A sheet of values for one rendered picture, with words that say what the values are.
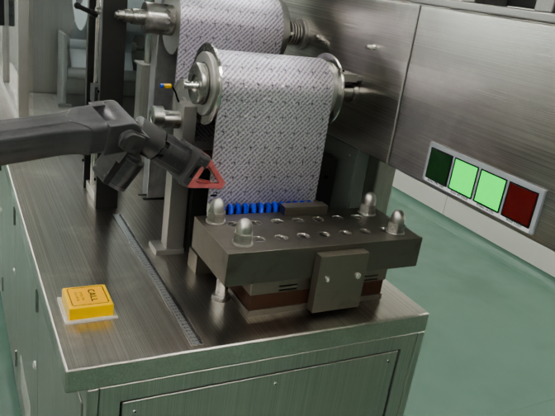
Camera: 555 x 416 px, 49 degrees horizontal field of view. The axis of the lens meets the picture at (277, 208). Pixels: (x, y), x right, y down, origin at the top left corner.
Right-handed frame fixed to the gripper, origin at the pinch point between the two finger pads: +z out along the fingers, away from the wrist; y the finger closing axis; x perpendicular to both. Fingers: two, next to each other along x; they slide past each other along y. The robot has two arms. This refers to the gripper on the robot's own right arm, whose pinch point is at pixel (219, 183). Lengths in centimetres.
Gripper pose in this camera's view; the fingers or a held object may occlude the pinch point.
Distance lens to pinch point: 115.8
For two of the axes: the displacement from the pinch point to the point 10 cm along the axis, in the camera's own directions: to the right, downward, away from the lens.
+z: 6.9, 4.3, 5.8
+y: 4.5, 3.7, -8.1
